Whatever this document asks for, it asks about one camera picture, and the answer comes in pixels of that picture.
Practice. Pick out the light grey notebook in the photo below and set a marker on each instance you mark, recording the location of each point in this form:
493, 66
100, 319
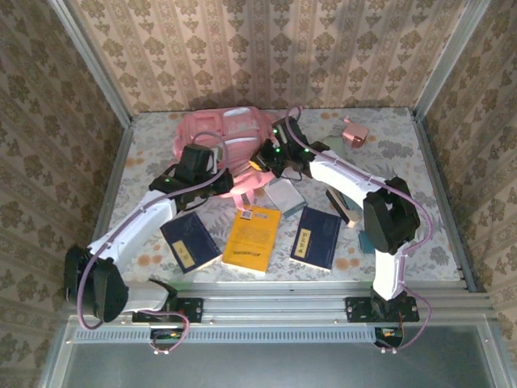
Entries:
284, 198

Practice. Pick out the pink school backpack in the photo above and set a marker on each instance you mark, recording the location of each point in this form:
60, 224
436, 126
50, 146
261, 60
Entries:
238, 121

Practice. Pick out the pale green case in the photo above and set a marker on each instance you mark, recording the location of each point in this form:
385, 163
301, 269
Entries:
335, 144

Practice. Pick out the pink pencil sharpener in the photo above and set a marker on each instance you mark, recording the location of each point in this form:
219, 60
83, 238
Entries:
354, 136

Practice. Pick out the yellow book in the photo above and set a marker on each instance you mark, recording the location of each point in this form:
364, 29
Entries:
250, 238

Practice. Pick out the dark blue book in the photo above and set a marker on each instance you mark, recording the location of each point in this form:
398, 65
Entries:
190, 238
315, 234

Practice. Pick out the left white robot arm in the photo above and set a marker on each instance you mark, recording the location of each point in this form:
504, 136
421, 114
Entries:
133, 226

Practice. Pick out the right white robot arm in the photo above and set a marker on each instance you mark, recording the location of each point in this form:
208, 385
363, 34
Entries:
343, 174

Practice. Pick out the floral table cover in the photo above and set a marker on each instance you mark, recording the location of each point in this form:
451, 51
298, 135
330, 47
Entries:
404, 133

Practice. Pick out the small teal notebook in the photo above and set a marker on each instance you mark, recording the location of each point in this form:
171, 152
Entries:
365, 244

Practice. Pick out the small electronics board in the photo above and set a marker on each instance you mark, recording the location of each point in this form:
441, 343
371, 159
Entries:
165, 334
389, 334

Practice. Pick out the grey metal base panel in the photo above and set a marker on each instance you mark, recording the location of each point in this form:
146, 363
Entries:
262, 363

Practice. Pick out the left aluminium side rail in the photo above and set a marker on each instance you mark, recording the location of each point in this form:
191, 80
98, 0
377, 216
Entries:
106, 202

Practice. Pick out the aluminium side rail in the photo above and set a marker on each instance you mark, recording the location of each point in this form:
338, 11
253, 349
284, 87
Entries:
446, 202
106, 202

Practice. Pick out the left aluminium corner post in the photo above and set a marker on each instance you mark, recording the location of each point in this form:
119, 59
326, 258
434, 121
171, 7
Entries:
95, 60

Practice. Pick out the aluminium corner post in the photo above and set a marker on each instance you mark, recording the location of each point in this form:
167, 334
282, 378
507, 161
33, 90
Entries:
95, 60
447, 60

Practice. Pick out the aluminium mounting rail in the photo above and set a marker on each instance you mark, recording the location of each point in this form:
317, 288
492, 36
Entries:
274, 307

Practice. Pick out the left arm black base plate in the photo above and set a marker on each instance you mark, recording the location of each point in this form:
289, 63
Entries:
194, 310

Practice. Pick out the right aluminium side rail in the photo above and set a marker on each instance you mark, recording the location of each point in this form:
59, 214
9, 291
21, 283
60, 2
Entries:
446, 202

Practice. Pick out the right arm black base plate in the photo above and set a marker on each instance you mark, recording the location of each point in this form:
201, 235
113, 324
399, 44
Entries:
355, 309

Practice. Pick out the right aluminium corner post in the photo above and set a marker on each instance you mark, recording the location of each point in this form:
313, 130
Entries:
447, 60

